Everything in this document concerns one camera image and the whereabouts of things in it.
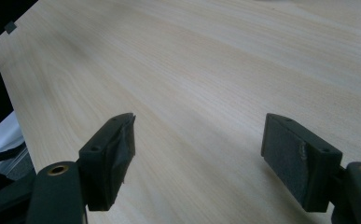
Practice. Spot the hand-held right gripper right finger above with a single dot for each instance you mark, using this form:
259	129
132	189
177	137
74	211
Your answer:
296	168

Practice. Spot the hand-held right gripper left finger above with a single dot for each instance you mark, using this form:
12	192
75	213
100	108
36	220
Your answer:
109	168

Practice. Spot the small grey tape piece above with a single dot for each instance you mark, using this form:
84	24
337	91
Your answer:
10	27

